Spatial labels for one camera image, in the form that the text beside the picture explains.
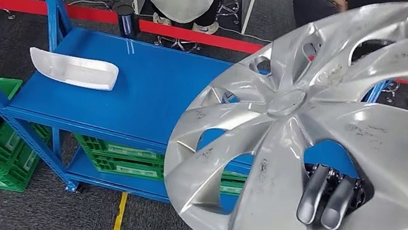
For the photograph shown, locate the silver wheel hubcap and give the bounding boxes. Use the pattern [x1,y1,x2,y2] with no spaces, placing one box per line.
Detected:
[152,0,408,230]

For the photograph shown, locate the blue metal shelf rack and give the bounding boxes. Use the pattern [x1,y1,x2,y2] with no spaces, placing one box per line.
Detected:
[0,0,408,230]

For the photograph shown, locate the white plastic car part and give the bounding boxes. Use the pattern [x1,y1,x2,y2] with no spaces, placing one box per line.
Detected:
[25,46,122,94]

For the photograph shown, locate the red barrier tape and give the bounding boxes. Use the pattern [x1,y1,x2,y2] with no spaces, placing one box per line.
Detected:
[0,0,408,85]

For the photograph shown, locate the black barrier post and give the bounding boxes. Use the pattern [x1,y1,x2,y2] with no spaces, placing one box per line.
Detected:
[112,3,143,40]

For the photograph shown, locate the white floor cable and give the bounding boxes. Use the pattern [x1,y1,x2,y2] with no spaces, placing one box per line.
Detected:
[67,0,114,13]

